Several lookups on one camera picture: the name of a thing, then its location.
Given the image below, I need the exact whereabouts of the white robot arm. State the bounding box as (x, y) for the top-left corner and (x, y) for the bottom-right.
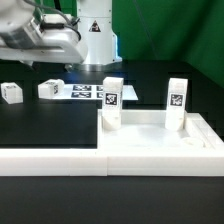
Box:
(0, 0), (122, 71)

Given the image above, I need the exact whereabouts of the paper sheet with markers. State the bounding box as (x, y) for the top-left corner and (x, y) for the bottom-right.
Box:
(54, 84), (138, 101)

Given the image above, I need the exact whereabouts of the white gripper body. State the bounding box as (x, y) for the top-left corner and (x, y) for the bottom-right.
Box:
(0, 13), (88, 64)

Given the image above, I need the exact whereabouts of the white square table top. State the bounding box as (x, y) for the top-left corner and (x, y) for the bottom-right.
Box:
(98, 110), (224, 150)

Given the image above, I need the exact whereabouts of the white L-shaped obstacle fence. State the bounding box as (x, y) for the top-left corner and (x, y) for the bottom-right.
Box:
(0, 112), (224, 178)

